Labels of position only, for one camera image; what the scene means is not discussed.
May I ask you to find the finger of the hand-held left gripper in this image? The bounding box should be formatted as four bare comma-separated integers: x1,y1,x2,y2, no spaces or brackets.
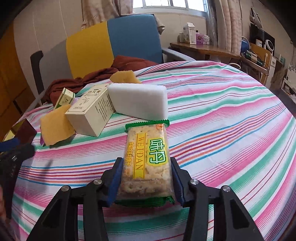
11,143,35,161
0,138,19,152

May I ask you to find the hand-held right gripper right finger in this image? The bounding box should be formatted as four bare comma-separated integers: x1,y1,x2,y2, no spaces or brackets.
170,158,264,241

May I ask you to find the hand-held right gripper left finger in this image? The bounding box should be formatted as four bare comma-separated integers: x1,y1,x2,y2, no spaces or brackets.
26,157,124,241

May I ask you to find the gold tin box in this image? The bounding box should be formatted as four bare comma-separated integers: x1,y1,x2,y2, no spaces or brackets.
2,119,37,145

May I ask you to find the cracker packet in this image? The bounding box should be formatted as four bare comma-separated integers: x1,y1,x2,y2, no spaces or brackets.
115,119,175,207

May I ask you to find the small green box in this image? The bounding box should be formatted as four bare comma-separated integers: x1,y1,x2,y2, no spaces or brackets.
54,88,76,109

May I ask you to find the yellow sponge block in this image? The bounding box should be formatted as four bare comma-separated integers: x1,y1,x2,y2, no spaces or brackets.
109,70,142,84
40,104,76,146

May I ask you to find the wooden wardrobe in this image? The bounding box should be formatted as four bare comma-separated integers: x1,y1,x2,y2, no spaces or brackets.
0,23,35,139

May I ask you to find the cream cardboard box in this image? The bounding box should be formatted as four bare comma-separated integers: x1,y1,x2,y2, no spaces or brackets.
65,84,115,138

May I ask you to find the black rolled mat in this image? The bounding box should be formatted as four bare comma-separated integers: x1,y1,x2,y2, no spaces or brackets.
30,50,46,107

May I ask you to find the reddish brown cloth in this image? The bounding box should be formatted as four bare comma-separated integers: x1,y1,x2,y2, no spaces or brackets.
42,55,160,106

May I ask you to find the white sponge block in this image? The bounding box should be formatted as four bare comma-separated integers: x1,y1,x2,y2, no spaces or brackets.
108,83,167,121

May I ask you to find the grey yellow blue chair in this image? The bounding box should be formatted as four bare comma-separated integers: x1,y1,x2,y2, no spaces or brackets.
38,13,165,102

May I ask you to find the wooden desk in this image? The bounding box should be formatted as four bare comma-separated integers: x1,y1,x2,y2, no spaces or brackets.
170,42,242,62

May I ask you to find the wooden side chair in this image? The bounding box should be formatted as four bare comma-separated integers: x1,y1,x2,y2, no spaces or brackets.
242,43,273,81

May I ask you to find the white carton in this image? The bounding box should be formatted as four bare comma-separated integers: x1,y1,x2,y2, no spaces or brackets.
183,22,197,44

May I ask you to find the beige patterned curtain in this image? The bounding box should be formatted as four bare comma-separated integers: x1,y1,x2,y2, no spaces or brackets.
82,0,134,27
206,0,244,55

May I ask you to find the white fan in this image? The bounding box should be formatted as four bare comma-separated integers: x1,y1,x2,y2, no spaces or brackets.
265,39,276,56

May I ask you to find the window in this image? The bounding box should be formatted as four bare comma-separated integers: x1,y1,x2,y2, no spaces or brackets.
133,0,208,18

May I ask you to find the grey bed rail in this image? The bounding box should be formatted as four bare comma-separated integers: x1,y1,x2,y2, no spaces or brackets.
162,47,196,63

